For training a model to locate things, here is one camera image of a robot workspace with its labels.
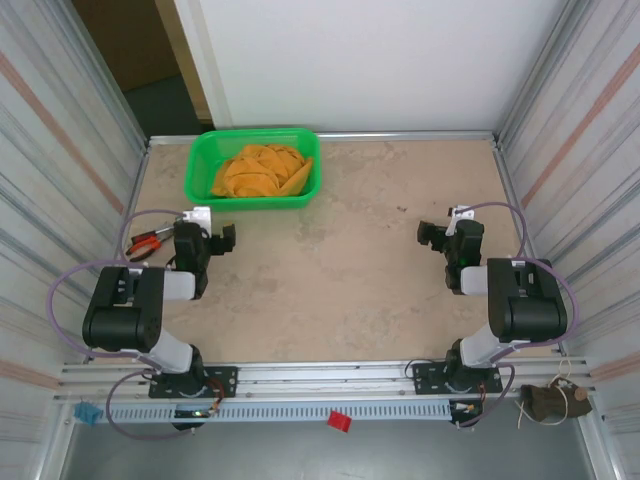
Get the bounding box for yellow t-shirt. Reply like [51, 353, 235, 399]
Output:
[209, 143, 315, 200]

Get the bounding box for green plastic basket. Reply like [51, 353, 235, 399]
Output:
[184, 128, 322, 212]

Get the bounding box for blue plastic clip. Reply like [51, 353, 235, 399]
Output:
[73, 402, 101, 426]

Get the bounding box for red plastic block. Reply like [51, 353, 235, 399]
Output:
[327, 409, 354, 432]

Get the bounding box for brown wooden door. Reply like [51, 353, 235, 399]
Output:
[72, 0, 214, 124]

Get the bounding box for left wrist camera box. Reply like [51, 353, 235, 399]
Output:
[180, 205, 214, 227]

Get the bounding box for red-handled pliers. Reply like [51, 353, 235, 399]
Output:
[124, 224, 176, 260]

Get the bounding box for aluminium table edge frame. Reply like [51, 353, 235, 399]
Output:
[89, 130, 566, 364]

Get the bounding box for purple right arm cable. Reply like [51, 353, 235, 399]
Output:
[457, 201, 580, 430]

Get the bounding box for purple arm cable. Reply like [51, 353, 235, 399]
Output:
[46, 208, 196, 441]
[457, 201, 580, 430]

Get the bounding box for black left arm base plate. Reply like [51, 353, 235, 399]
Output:
[148, 366, 239, 400]

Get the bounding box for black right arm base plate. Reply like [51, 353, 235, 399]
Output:
[412, 360, 504, 396]

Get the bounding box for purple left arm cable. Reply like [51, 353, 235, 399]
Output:
[46, 208, 196, 441]

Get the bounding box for aluminium mounting rail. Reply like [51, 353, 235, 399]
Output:
[54, 357, 599, 404]

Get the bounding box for brown pouch with string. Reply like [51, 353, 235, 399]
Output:
[514, 357, 596, 429]

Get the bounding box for white slotted cable duct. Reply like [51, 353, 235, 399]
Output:
[107, 402, 454, 424]

